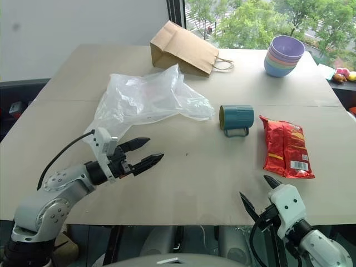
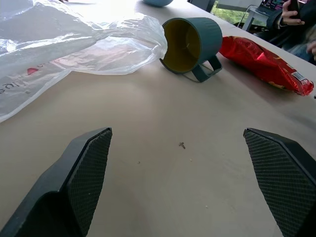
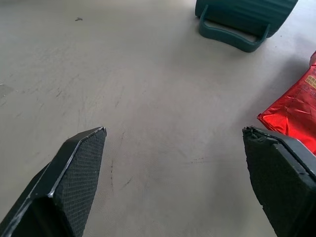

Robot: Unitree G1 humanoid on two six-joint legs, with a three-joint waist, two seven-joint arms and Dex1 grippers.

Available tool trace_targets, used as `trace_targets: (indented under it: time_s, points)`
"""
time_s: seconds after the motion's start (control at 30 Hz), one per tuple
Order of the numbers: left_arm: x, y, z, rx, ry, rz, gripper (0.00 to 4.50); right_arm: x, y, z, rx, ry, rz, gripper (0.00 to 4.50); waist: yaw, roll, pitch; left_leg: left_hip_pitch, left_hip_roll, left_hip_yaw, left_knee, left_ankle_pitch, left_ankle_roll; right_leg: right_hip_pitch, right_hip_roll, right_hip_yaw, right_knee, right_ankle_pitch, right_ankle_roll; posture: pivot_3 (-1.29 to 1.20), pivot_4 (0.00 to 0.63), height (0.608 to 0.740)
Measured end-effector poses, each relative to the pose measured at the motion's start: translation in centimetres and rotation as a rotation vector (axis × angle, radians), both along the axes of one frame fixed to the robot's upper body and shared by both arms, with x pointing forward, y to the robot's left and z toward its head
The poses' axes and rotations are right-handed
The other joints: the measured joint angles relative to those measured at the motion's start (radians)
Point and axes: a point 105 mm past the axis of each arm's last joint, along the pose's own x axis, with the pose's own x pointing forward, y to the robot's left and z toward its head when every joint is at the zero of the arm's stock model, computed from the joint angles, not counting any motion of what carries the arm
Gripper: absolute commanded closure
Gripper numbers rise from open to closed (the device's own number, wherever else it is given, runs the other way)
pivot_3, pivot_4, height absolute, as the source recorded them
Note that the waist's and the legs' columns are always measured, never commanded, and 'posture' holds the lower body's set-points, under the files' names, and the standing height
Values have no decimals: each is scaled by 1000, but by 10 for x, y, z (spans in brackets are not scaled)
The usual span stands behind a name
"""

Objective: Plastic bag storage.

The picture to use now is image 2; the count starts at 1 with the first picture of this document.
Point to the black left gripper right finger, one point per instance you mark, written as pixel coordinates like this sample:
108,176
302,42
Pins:
279,177

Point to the teal mug with yellow inside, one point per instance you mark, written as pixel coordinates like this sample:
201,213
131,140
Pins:
191,44

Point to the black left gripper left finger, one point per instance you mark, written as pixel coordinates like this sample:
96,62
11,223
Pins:
81,182

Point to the light blue bowl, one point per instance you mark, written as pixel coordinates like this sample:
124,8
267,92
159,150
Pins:
158,2

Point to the red snack packet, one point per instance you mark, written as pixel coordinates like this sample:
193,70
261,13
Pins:
264,61

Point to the open laptop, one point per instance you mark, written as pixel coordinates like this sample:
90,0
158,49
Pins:
270,5

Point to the translucent white plastic bag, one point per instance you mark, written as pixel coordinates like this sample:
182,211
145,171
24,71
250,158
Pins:
74,47

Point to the seated person in dark clothes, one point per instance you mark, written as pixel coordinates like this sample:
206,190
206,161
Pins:
293,27

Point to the black smartphone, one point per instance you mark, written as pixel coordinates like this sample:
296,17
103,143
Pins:
294,7

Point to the white side table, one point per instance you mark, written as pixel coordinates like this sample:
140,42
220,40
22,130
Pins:
251,16

